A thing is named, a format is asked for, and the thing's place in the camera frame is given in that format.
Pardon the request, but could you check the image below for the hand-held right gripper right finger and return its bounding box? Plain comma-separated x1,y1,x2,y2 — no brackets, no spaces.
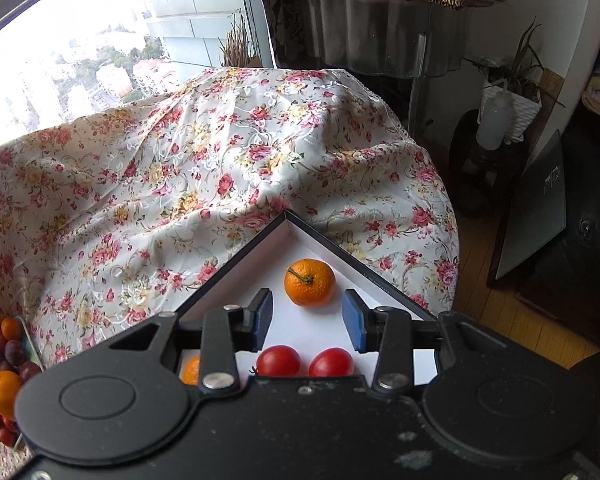
342,287,508,393

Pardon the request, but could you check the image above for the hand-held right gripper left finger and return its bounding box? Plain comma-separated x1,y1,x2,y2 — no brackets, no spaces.
111,287,275,392

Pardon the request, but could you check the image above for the white box with dark rim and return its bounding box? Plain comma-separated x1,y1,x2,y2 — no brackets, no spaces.
177,210,438,386

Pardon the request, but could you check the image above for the red tomato with calyx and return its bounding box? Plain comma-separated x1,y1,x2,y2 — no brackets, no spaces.
252,345,302,377

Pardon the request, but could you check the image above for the mandarin with stem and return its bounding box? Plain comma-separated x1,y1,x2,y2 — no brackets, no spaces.
284,258,337,307

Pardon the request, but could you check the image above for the floral tablecloth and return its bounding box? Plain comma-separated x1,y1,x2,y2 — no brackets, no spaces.
0,67,461,466

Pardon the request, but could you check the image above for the dark round stool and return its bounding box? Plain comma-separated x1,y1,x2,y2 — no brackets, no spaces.
447,109,531,218

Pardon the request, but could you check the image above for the green tray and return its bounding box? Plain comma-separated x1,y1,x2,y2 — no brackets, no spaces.
10,316,46,376

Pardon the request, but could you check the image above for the white plastic bottle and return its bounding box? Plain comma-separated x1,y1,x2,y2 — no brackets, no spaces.
475,85,513,151

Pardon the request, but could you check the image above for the black cabinet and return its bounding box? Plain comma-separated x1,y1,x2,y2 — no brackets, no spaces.
510,105,600,356

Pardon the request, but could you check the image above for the purple plum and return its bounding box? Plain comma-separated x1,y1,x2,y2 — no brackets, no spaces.
4,340,28,366

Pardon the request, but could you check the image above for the large orange with stem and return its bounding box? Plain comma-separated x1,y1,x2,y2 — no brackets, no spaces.
0,370,25,421

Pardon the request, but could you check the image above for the dried plant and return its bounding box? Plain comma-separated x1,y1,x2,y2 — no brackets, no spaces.
220,10,261,68

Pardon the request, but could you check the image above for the potted plant in white pot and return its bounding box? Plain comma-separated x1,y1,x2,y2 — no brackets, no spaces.
465,17,566,143

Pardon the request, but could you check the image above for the clear acrylic table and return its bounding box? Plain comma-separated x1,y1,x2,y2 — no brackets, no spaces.
285,0,473,136

